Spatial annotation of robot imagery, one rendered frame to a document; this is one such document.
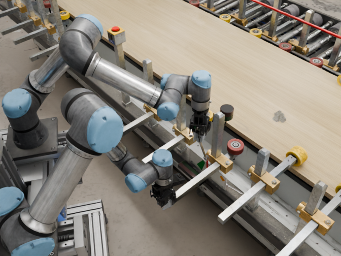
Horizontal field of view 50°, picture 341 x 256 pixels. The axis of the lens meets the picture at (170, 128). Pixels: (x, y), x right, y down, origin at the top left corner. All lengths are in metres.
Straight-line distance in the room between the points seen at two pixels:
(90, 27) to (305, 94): 1.25
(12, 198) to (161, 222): 1.48
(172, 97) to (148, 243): 1.38
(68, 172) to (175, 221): 1.59
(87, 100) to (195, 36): 1.59
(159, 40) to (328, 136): 1.24
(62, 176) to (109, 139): 0.17
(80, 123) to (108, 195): 1.75
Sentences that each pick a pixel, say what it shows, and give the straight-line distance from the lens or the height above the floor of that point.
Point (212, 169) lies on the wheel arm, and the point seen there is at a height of 0.86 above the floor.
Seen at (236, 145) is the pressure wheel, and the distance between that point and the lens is 1.79.
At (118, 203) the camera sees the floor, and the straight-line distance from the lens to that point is 2.70.
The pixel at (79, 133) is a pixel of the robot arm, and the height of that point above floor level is 1.51.
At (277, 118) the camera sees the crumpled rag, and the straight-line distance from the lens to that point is 1.95.
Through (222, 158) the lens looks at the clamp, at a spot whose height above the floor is 0.87.
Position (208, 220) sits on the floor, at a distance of 2.59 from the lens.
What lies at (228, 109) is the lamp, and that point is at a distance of 1.62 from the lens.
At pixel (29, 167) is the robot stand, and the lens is 1.78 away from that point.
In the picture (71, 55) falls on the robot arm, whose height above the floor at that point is 1.52.
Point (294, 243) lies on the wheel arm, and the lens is 1.48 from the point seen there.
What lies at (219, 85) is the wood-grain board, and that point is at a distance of 2.12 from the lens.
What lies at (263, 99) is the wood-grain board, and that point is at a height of 0.90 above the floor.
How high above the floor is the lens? 2.22
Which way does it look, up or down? 45 degrees down
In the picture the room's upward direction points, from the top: 2 degrees counter-clockwise
